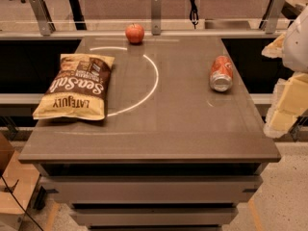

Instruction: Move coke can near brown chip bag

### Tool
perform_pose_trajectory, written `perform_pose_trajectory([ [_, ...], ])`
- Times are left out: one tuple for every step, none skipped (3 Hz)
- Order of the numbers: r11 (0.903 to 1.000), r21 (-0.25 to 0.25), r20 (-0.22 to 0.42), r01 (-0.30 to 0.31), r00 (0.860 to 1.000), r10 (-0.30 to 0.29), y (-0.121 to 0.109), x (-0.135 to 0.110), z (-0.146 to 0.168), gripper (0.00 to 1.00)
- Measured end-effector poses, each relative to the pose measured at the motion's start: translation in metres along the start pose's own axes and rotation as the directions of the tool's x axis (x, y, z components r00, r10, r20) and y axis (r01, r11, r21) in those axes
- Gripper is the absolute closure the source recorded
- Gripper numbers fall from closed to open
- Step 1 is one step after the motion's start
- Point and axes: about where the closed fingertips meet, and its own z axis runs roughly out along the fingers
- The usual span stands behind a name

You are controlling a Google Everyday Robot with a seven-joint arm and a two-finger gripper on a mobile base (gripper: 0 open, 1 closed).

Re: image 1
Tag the red coke can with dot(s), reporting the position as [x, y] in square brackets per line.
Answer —
[221, 75]

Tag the red apple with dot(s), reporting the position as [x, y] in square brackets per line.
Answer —
[134, 33]

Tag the right metal rail bracket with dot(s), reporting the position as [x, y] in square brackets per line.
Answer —
[270, 20]

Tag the grey cabinet with drawers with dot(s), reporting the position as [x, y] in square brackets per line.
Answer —
[171, 155]

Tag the cardboard box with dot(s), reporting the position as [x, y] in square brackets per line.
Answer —
[17, 184]

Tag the left metal rail bracket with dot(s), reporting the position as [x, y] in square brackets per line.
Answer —
[45, 24]

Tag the middle metal rail bracket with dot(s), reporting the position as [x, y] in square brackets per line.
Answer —
[156, 17]

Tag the metal rail bracket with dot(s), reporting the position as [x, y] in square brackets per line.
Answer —
[45, 24]
[156, 17]
[270, 20]

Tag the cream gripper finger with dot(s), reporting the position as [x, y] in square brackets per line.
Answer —
[275, 48]
[289, 102]

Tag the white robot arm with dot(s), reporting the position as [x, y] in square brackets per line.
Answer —
[295, 45]

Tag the brown sea salt chip bag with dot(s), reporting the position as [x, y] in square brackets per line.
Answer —
[79, 90]

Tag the black table leg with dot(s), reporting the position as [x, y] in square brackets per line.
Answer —
[78, 18]

